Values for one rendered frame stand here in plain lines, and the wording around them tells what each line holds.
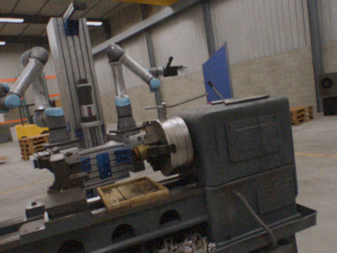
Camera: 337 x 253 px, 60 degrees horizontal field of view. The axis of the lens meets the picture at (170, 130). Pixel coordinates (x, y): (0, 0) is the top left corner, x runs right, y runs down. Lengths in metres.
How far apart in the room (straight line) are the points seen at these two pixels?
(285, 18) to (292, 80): 2.38
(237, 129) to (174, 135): 0.33
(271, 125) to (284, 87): 10.90
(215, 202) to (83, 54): 1.46
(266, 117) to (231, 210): 0.53
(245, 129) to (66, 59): 1.39
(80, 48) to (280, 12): 11.00
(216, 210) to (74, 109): 1.28
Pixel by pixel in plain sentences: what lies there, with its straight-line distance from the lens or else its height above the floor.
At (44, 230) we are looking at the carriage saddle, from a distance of 1.33.
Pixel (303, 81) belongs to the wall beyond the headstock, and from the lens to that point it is 12.17.
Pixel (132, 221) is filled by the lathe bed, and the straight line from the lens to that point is 1.45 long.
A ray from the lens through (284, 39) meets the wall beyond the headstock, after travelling 12.56.
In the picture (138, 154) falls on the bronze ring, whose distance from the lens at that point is 1.50.
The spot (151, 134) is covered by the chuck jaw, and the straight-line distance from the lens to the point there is 1.58.
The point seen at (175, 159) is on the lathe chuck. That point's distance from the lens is 1.45.
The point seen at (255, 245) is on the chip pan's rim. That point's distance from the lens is 1.64.
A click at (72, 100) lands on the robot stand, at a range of 2.27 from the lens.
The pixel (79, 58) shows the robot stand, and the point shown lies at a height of 1.73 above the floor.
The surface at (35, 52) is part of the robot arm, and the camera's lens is 2.11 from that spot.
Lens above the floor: 1.34
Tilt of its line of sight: 6 degrees down
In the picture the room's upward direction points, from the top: 9 degrees counter-clockwise
